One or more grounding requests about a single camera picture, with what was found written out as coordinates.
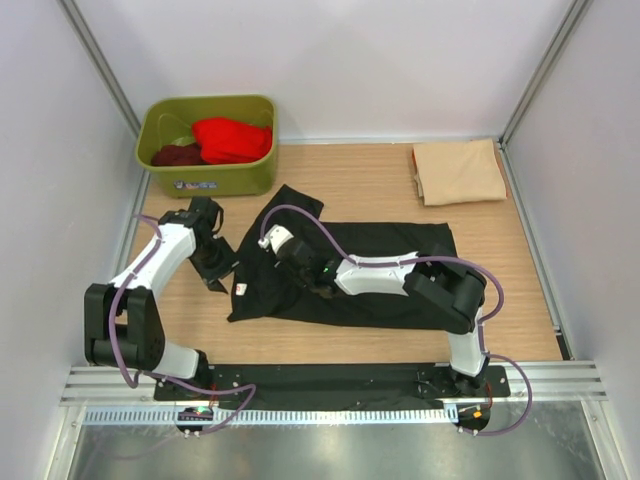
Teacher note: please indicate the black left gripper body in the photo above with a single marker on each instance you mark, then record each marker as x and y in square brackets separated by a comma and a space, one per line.
[215, 260]

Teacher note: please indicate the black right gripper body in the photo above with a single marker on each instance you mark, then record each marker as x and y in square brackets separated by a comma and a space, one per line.
[306, 282]

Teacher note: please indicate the black t shirt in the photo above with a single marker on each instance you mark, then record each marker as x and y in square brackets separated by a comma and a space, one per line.
[261, 289]

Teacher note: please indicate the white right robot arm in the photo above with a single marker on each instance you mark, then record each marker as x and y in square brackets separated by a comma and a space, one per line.
[447, 292]

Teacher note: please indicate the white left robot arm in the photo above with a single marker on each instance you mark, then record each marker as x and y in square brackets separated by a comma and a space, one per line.
[122, 325]

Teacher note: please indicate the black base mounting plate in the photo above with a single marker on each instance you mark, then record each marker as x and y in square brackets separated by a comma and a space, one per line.
[335, 386]

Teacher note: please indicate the dark maroon t shirt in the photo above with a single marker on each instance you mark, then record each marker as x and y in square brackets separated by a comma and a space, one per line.
[178, 156]

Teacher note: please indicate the red t shirt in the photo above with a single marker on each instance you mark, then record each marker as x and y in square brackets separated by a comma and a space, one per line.
[226, 141]

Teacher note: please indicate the olive green plastic bin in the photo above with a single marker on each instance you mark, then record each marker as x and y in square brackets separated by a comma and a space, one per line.
[168, 122]

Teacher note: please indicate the folded beige t shirt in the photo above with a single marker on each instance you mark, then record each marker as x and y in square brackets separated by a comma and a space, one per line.
[458, 172]

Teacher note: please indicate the slotted grey cable duct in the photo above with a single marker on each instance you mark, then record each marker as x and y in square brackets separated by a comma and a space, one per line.
[197, 416]

